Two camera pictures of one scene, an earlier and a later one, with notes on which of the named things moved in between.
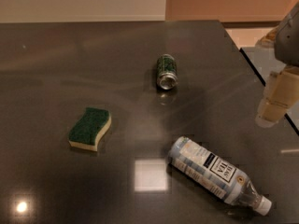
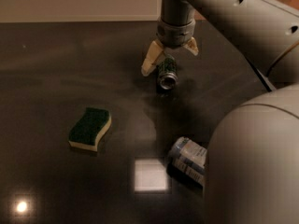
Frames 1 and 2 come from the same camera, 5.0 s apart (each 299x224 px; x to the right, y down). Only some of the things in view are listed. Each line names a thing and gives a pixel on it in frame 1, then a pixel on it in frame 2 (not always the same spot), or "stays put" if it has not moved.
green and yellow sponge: x=86 y=132 stays put
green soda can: x=166 y=72 stays put
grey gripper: x=288 y=44 to x=175 y=34
